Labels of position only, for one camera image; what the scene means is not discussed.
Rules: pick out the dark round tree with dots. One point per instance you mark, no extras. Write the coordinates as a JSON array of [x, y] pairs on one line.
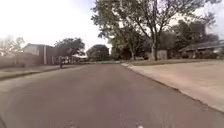
[[98, 52]]

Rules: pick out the tree with thin trunk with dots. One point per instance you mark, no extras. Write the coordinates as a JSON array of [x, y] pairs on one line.
[[128, 43]]

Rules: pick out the grey asphalt road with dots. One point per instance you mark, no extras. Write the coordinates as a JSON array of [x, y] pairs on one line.
[[96, 93]]

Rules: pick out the dark green tree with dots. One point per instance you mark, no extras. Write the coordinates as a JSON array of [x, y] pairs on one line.
[[69, 47]]

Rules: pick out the grass lawn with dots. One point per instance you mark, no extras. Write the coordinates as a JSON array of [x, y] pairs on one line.
[[160, 61]]

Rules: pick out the large tree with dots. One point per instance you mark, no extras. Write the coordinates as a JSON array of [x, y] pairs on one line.
[[151, 23]]

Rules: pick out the brown house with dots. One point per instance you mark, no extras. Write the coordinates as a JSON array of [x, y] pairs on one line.
[[36, 53]]

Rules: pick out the pale concrete driveway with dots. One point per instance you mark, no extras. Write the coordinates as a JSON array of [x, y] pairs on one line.
[[190, 78]]

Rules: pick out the low dark-roofed house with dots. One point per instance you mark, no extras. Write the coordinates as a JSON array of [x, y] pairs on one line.
[[203, 50]]

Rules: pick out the grass verge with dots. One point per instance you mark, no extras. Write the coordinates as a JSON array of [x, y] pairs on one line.
[[20, 71]]

